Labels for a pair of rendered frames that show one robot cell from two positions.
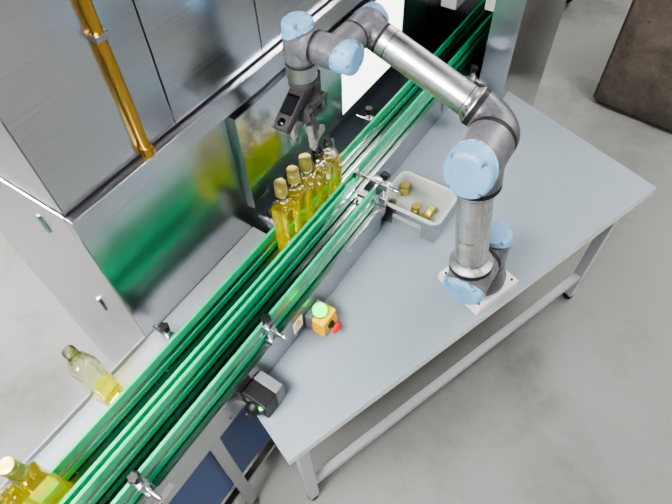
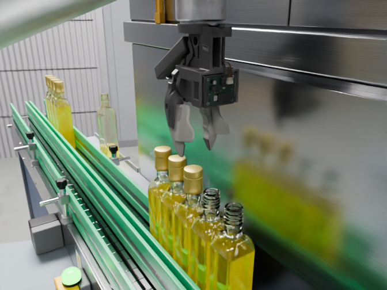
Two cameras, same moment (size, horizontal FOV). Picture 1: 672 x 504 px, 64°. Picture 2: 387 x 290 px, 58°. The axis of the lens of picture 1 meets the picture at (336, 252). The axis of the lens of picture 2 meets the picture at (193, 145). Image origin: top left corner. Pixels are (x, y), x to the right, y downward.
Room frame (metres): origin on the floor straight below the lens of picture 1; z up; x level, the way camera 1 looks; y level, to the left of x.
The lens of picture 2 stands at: (1.31, -0.45, 1.42)
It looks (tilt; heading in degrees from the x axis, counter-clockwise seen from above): 21 degrees down; 111
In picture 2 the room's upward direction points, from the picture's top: straight up
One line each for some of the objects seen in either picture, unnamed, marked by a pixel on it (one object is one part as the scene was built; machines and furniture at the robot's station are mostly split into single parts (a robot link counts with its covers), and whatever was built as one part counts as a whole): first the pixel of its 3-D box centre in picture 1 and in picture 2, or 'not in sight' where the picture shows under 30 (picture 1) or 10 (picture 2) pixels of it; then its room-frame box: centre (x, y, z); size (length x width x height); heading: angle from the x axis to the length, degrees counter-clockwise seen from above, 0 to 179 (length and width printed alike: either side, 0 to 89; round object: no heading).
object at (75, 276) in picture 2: (319, 309); (71, 275); (0.81, 0.06, 0.84); 0.05 x 0.05 x 0.03
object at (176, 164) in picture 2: (293, 174); (177, 168); (1.06, 0.11, 1.14); 0.04 x 0.04 x 0.04
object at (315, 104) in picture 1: (305, 96); (203, 65); (1.13, 0.06, 1.35); 0.09 x 0.08 x 0.12; 144
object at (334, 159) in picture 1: (330, 175); (230, 285); (1.20, 0.01, 0.99); 0.06 x 0.06 x 0.21; 55
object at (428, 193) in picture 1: (418, 204); not in sight; (1.23, -0.29, 0.80); 0.22 x 0.17 x 0.09; 54
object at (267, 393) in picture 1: (264, 394); (46, 233); (0.58, 0.22, 0.79); 0.08 x 0.08 x 0.08; 54
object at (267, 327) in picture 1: (275, 334); (55, 204); (0.68, 0.17, 0.94); 0.07 x 0.04 x 0.13; 54
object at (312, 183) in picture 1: (309, 199); (193, 249); (1.11, 0.07, 0.99); 0.06 x 0.06 x 0.21; 54
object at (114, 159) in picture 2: (164, 334); (120, 163); (0.69, 0.46, 0.94); 0.07 x 0.04 x 0.13; 54
